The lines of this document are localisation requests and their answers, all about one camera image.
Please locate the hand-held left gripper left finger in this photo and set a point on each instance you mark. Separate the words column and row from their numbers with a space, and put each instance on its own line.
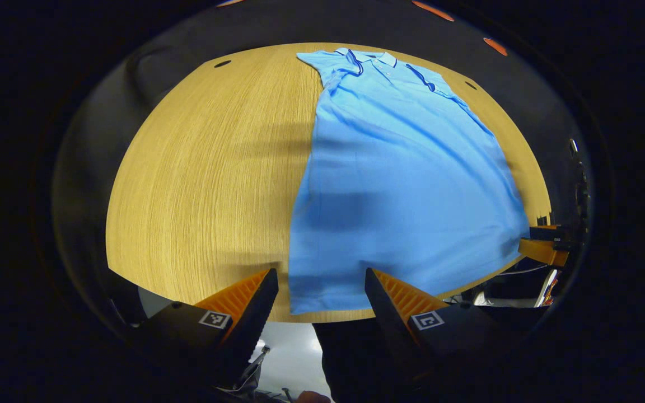
column 249, row 319

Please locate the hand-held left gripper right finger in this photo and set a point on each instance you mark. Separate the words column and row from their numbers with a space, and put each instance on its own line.
column 387, row 319

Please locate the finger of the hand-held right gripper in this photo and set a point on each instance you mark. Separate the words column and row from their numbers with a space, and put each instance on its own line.
column 543, row 252
column 549, row 234

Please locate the light blue polo T-shirt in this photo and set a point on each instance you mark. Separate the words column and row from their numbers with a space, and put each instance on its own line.
column 406, row 184

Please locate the grey metal part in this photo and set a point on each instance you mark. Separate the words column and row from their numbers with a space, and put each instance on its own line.
column 252, row 366

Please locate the person's dark trousers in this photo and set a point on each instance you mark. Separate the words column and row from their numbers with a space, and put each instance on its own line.
column 350, row 364

